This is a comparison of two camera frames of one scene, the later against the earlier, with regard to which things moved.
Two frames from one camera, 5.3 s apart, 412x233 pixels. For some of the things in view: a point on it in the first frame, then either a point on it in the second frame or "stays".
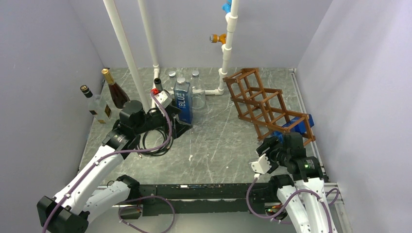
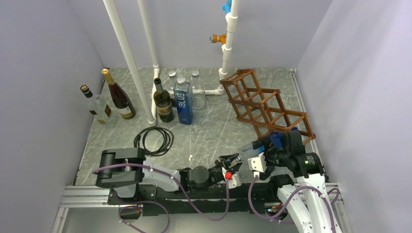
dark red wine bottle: (118, 95) stays
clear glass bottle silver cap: (198, 92) stays
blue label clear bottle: (183, 94) stays
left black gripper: (180, 127) → (231, 158)
